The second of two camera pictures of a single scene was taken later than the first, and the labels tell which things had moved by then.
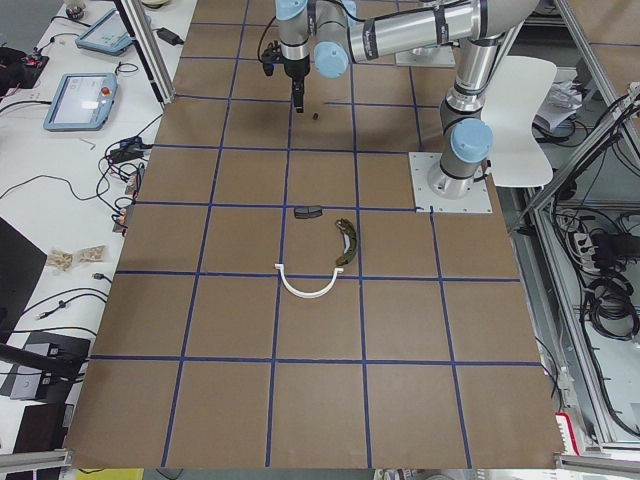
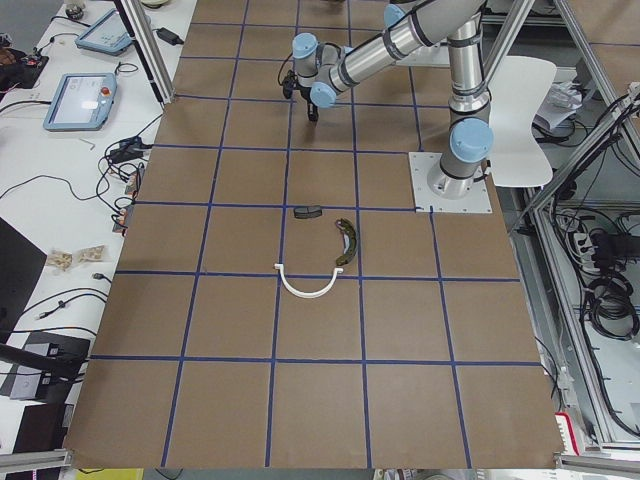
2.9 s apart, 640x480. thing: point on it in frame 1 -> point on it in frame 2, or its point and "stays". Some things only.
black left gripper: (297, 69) -> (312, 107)
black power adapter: (169, 36) stays
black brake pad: (306, 212) stays
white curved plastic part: (280, 269) stays
